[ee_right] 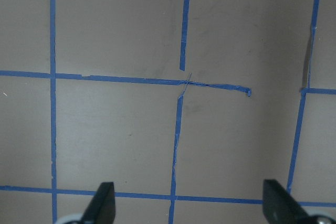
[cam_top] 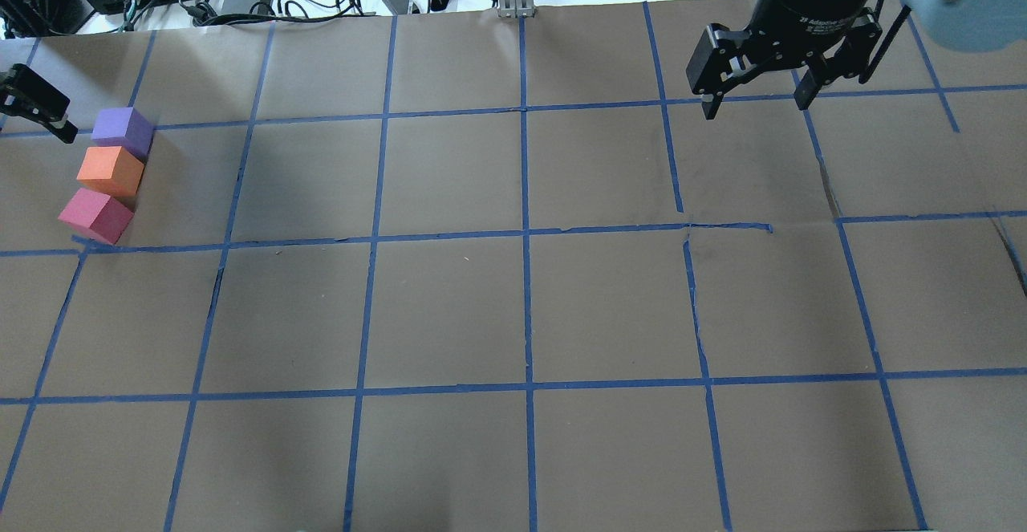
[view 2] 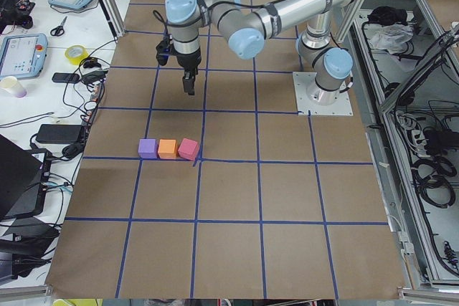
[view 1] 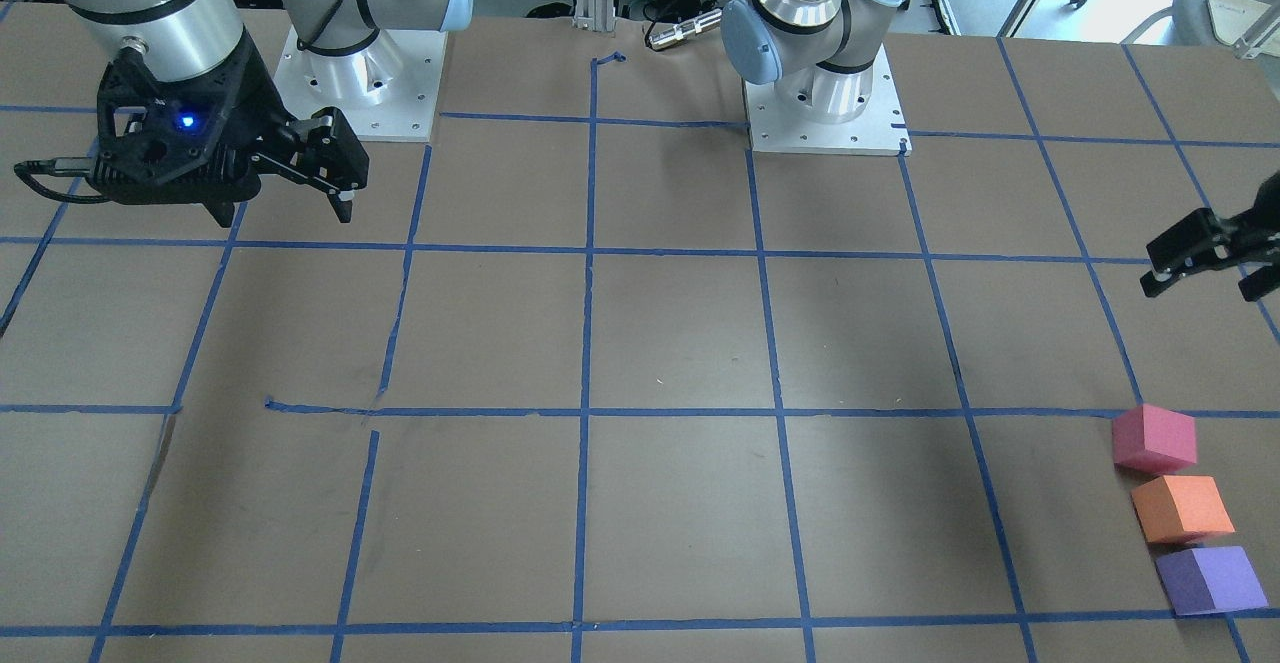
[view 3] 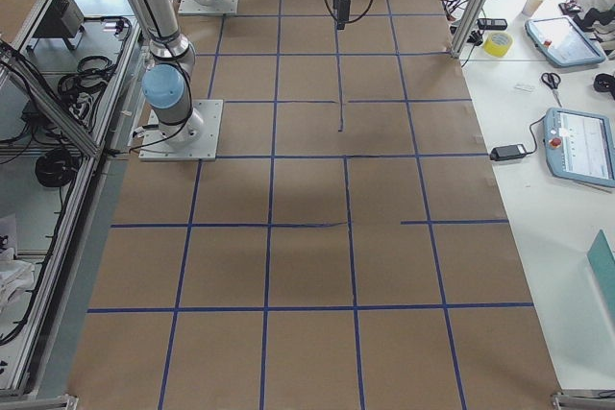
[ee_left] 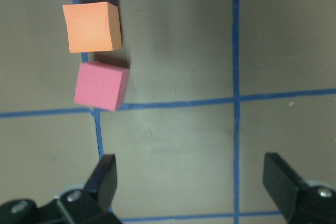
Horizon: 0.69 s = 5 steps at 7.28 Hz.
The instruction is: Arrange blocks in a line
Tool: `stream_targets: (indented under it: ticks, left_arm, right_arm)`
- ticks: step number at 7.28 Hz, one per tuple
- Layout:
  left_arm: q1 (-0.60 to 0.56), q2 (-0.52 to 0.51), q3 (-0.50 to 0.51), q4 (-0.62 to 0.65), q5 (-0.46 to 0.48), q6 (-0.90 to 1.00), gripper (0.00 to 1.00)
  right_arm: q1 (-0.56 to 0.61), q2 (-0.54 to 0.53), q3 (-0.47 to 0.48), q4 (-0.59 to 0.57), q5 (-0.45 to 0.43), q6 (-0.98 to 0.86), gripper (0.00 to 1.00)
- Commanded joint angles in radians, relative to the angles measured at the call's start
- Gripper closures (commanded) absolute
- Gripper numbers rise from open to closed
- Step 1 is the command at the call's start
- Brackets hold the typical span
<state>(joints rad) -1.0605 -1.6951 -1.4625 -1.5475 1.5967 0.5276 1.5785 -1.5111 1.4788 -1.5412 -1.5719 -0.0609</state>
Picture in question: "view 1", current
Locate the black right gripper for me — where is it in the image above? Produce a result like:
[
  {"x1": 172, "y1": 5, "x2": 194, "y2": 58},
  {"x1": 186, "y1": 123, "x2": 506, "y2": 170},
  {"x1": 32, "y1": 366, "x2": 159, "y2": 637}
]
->
[{"x1": 86, "y1": 38, "x2": 370, "y2": 227}]

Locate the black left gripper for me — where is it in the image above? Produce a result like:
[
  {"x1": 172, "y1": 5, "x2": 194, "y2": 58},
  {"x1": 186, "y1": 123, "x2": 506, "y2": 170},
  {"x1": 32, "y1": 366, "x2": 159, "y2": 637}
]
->
[{"x1": 1140, "y1": 172, "x2": 1280, "y2": 302}]

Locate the orange foam block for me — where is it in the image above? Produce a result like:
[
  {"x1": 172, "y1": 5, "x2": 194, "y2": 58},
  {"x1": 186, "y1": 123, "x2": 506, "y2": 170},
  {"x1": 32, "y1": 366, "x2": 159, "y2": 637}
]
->
[{"x1": 1130, "y1": 475, "x2": 1236, "y2": 544}]

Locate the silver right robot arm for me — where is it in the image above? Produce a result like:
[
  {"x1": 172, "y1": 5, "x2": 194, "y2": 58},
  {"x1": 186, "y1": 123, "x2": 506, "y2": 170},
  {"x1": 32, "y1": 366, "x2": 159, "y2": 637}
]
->
[{"x1": 13, "y1": 0, "x2": 474, "y2": 227}]

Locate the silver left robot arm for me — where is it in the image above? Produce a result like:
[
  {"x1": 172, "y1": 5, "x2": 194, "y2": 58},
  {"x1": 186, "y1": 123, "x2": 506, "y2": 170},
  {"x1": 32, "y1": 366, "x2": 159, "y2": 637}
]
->
[{"x1": 719, "y1": 0, "x2": 1279, "y2": 302}]

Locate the pink foam block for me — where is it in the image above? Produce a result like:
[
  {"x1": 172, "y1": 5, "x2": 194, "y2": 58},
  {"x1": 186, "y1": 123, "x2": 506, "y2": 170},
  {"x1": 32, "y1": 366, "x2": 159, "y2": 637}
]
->
[{"x1": 1111, "y1": 404, "x2": 1199, "y2": 475}]

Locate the purple foam block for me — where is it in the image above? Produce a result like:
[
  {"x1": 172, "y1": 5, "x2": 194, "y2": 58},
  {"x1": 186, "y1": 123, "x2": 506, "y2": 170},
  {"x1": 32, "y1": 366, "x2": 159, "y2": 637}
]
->
[{"x1": 1155, "y1": 547, "x2": 1268, "y2": 616}]

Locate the brown paper table cover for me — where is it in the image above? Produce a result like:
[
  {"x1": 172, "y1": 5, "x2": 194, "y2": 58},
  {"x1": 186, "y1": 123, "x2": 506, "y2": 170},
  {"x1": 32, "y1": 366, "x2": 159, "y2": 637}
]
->
[{"x1": 3, "y1": 4, "x2": 1277, "y2": 662}]

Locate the silver cylindrical connector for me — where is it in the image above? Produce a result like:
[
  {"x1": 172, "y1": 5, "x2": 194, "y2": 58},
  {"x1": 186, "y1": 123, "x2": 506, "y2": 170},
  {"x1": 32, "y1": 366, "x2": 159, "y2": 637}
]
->
[{"x1": 646, "y1": 10, "x2": 722, "y2": 51}]

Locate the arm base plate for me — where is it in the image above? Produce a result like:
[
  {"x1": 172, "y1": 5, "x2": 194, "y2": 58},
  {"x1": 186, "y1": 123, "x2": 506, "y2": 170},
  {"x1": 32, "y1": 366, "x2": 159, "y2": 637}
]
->
[
  {"x1": 742, "y1": 47, "x2": 913, "y2": 157},
  {"x1": 273, "y1": 29, "x2": 449, "y2": 143}
]

